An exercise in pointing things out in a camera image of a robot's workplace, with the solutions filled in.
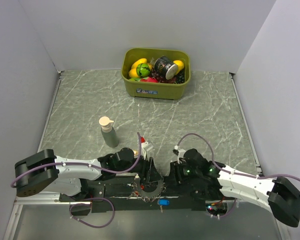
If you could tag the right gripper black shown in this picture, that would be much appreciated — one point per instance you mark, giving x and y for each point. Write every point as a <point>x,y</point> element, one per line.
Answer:
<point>176,175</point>

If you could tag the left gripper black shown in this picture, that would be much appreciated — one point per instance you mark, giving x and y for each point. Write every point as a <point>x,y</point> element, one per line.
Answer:
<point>149,173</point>

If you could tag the large keyring with small rings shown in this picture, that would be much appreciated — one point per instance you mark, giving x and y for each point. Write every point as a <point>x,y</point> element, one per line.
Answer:
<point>151,192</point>

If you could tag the blue tag key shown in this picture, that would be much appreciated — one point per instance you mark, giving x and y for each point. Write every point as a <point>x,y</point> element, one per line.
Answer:
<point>162,203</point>

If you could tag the olive green plastic bin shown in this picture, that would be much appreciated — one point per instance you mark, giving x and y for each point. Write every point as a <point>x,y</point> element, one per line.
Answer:
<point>167,91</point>

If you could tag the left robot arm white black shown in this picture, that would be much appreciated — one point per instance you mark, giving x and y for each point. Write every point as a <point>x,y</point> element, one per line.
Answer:
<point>45,171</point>

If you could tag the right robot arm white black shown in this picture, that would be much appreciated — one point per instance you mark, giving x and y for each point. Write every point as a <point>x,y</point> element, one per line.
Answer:
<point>277,195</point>

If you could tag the grey bottle with beige cap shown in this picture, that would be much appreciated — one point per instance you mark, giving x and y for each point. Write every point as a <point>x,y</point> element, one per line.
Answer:
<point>108,132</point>

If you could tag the dark grapes bunch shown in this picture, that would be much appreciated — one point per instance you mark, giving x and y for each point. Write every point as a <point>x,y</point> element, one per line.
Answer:
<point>177,79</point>

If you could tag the red toy fruit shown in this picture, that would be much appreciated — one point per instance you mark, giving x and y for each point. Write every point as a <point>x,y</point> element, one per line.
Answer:
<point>148,80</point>

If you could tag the green watermelon toy ball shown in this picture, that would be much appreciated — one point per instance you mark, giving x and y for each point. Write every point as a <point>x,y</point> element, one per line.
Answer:
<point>143,70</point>

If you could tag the yellow toy lemon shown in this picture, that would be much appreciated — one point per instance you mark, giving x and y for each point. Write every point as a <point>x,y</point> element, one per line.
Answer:
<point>179,64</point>

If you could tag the black paper cup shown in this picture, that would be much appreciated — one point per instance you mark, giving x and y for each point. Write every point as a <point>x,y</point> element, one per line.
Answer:
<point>165,67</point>

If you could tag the yellow toy mango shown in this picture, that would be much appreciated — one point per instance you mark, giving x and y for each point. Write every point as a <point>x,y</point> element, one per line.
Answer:
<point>139,61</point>

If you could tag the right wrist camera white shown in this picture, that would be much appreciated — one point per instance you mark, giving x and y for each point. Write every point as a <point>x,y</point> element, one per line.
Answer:
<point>179,152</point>

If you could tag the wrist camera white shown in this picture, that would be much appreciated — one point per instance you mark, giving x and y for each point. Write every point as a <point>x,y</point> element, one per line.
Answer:
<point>179,152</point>
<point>147,149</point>

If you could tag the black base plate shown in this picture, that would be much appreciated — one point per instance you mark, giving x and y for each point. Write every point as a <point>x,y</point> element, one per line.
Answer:
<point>103,196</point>

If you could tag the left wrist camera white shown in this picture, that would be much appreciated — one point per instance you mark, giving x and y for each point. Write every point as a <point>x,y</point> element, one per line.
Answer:
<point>147,149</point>

